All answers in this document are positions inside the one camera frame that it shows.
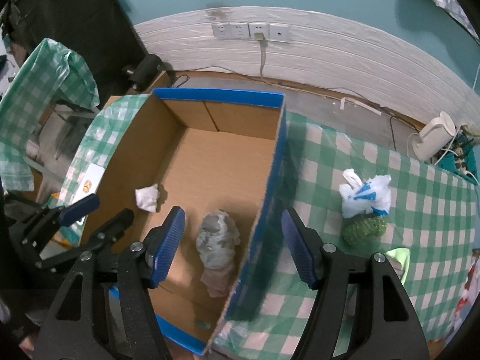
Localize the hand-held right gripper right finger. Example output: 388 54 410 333
280 207 430 360

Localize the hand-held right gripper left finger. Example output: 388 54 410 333
33 206 186 360

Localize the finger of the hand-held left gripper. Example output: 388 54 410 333
7 194 101 257
34 208 135 271

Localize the green mesh scrubber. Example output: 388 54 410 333
341 214 388 248

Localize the white blue-print plastic bag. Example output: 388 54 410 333
339 169 392 219

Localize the blue-edged cardboard box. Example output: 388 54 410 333
77 87 287 356

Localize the light green cloth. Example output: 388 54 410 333
384 247 411 286

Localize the white card with orange logo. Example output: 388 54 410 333
71 164 105 205

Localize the teal orange packet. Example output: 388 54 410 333
37 191 81 248

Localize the crumpled white tissue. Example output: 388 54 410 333
135 184 160 212

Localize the grey white crumpled cloth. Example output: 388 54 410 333
196 210 241 299

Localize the grey metal stand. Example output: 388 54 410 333
22 97 94 166

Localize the green checked plastic sheet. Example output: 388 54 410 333
0 37 100 192

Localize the green checked tablecloth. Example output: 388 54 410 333
60 94 479 357

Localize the black cylindrical object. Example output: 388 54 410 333
124 54 166 91

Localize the white plastic strip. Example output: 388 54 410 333
339 97 383 116

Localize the red white plastic packet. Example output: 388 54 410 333
448 247 480 342

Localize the white small appliance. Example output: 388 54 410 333
407 111 456 163

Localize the teal cloth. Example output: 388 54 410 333
435 135 479 184

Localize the black cabinet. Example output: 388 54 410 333
0 0 149 98

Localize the black floor cable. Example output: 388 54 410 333
388 114 417 151

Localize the thin black cable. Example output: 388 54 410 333
170 68 263 88

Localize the white cable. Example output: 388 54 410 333
433 124 480 184

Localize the grey plug with cable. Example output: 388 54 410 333
254 32 269 79

